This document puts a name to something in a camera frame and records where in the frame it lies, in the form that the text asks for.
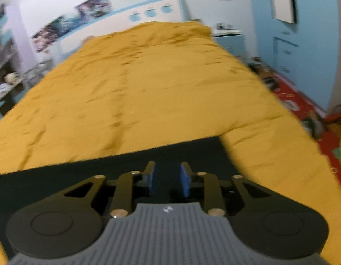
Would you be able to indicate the wardrobe mirror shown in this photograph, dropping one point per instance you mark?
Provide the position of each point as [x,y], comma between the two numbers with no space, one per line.
[282,0]

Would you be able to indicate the black pants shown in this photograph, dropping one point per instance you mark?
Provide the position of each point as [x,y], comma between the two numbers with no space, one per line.
[76,168]

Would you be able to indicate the yellow quilt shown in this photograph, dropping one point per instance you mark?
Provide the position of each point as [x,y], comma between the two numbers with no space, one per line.
[159,88]

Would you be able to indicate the anime wall poster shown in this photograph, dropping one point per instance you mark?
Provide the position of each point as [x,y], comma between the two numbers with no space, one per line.
[94,5]
[64,24]
[44,37]

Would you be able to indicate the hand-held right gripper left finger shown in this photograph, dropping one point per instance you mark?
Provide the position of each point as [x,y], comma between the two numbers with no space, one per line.
[151,180]

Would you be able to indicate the white shelf unit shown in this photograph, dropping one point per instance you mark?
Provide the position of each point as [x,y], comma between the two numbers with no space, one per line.
[2,49]

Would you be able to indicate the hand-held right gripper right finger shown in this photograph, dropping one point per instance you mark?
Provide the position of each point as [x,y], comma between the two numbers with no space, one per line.
[184,181]

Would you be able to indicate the cream round ball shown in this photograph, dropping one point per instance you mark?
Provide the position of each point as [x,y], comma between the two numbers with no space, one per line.
[10,77]

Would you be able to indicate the red patterned rug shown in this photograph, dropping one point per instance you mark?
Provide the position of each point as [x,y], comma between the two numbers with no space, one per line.
[297,96]

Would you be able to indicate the white and blue headboard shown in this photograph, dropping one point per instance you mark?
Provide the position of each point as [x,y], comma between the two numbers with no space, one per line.
[118,19]

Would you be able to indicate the blue nightstand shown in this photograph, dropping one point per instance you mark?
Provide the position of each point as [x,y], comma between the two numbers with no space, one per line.
[231,44]

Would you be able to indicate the blue wardrobe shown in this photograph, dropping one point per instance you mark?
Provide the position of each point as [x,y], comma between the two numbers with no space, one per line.
[311,60]

